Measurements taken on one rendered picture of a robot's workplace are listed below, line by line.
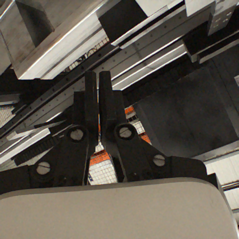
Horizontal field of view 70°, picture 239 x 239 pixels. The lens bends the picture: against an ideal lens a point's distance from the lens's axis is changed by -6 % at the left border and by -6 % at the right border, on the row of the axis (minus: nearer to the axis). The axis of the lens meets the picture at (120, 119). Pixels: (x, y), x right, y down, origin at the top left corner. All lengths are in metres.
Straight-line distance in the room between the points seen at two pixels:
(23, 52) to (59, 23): 0.06
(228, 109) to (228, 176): 4.21
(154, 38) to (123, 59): 0.09
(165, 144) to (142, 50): 0.41
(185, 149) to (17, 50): 0.63
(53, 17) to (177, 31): 0.28
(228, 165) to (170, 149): 4.04
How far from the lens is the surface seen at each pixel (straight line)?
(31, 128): 0.40
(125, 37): 0.19
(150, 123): 0.72
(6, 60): 0.39
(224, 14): 0.29
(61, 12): 0.21
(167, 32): 0.43
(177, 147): 0.73
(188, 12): 0.21
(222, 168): 4.79
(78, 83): 0.51
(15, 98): 0.67
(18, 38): 0.25
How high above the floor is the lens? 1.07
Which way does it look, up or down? level
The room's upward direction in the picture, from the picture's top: 153 degrees clockwise
